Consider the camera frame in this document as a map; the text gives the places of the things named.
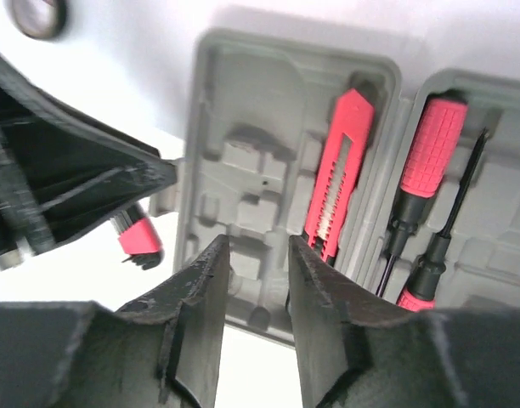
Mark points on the grey plastic tool case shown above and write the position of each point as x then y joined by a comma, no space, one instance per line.
286,139

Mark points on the short red black screwdriver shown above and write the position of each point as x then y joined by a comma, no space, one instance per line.
419,290

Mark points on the black tape roll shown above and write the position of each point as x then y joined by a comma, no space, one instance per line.
39,20

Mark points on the long red black screwdriver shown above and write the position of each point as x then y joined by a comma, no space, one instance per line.
434,143

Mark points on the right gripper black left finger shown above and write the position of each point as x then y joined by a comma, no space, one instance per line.
161,349

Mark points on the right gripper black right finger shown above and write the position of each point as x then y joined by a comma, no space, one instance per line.
355,349

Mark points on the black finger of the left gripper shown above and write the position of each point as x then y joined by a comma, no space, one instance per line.
62,173

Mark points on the red hex key set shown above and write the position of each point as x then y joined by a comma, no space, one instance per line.
138,237

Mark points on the red black utility knife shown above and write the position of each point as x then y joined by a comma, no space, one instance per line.
338,172

